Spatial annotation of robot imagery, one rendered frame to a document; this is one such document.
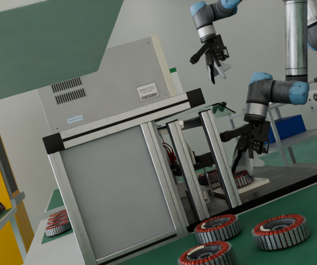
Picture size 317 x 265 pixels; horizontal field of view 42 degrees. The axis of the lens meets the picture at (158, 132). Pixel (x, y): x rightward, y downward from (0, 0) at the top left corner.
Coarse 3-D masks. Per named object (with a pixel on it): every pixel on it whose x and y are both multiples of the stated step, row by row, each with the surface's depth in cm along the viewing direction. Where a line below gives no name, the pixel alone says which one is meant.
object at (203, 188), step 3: (201, 186) 134; (204, 186) 132; (186, 189) 137; (201, 189) 131; (204, 189) 131; (186, 192) 136; (186, 195) 138; (189, 195) 134; (207, 195) 132; (189, 198) 136; (207, 198) 131; (189, 201) 137; (207, 201) 131; (210, 201) 132
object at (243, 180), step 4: (236, 172) 142; (240, 172) 140; (244, 172) 138; (236, 176) 133; (240, 176) 133; (244, 176) 133; (248, 176) 133; (252, 176) 135; (220, 180) 138; (236, 180) 132; (240, 180) 133; (244, 180) 133; (248, 180) 133; (252, 180) 134; (220, 184) 138; (236, 184) 132; (240, 184) 132; (244, 184) 133
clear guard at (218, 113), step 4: (216, 104) 158; (220, 104) 158; (200, 108) 156; (204, 108) 157; (208, 108) 171; (212, 108) 168; (216, 108) 165; (220, 108) 163; (224, 108) 160; (228, 108) 159; (192, 112) 156; (212, 112) 173; (216, 112) 170; (220, 112) 168; (224, 112) 165; (228, 112) 162; (232, 112) 160; (176, 116) 154; (180, 116) 155; (216, 116) 176; (220, 116) 174; (164, 120) 153; (168, 120) 160; (156, 124) 152
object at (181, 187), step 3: (180, 183) 155; (183, 183) 155; (177, 186) 154; (180, 186) 155; (183, 186) 155; (177, 189) 154; (180, 189) 155; (183, 189) 155; (180, 192) 155; (183, 192) 155; (180, 195) 154; (183, 195) 155; (180, 198) 154
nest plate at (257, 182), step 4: (256, 180) 136; (260, 180) 134; (264, 180) 132; (268, 180) 132; (248, 184) 134; (252, 184) 132; (256, 184) 131; (260, 184) 132; (264, 184) 132; (220, 188) 142; (240, 188) 132; (244, 188) 130; (248, 188) 131; (252, 188) 131; (216, 192) 138; (220, 192) 135; (240, 192) 130; (220, 196) 135; (224, 196) 131
